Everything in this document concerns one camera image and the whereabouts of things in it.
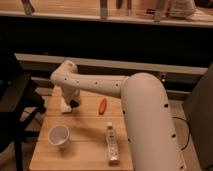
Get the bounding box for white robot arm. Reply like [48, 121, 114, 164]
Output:
[51, 60, 186, 171]

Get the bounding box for orange carrot-shaped eraser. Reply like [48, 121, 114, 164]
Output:
[98, 98, 107, 115]

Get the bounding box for black chair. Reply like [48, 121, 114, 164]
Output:
[0, 54, 46, 171]

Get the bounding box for white gripper body black tip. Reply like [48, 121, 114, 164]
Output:
[61, 89, 80, 108]

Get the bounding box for white sponge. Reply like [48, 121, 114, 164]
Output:
[60, 101, 72, 114]

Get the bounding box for dark grey chair right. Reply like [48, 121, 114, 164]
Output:
[183, 63, 213, 170]

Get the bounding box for white paper cup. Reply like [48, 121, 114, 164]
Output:
[48, 125, 70, 149]

